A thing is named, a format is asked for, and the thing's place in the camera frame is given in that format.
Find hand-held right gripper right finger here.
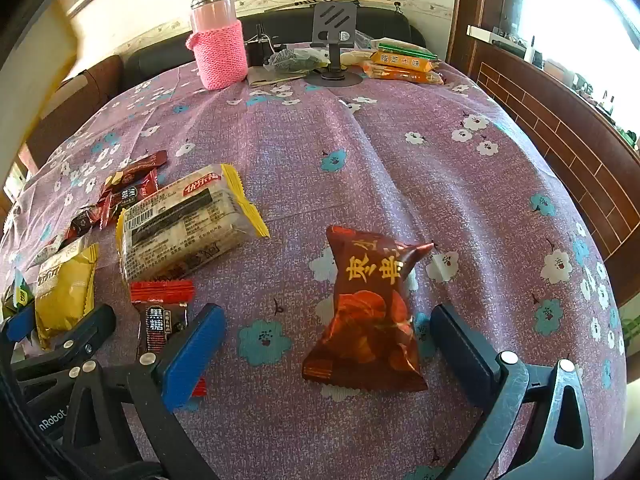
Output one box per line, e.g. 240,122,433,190
429,303,596,480

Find clear cracker packet yellow ends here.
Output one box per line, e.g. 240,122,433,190
115,162,271,283

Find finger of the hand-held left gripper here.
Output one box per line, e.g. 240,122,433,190
10,304,117,376
0,304,37,348

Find brown armchair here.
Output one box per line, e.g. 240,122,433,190
25,54,125,171

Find orange packet green stripe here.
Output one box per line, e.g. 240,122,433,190
370,42,440,73

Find white plastic bag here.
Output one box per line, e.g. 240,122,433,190
340,49,376,67

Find gold snack packet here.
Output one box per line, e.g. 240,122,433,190
34,242,98,352

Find white snack packet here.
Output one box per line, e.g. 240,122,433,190
30,235,88,267

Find small dark candy packet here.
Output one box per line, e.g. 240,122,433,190
62,206,103,241

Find pink knit-sleeved thermos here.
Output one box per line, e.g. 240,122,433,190
186,0,249,92

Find dark green plastic bag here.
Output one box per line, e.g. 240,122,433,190
264,47,333,77

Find grey phone stand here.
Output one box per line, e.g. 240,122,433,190
304,1,365,87

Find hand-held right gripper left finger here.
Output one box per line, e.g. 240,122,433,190
62,304,227,480

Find brown paper sheet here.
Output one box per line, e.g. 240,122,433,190
247,65,306,88

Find dark red candy packet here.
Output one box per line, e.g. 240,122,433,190
111,150,169,188

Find purple floral tablecloth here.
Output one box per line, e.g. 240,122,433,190
0,55,628,480

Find red candy packet black label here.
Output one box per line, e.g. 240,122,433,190
98,170,160,228

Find small red black candy packet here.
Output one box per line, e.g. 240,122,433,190
129,280,208,398

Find green snack packet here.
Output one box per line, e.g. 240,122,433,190
0,270,36,318

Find black leather sofa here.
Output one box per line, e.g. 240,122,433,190
122,5,426,92

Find red-brown snack packet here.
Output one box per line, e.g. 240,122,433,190
301,225,435,393

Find white box on ledge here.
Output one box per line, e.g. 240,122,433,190
466,24,527,60

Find orange snack packet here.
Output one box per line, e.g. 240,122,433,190
362,60,446,86

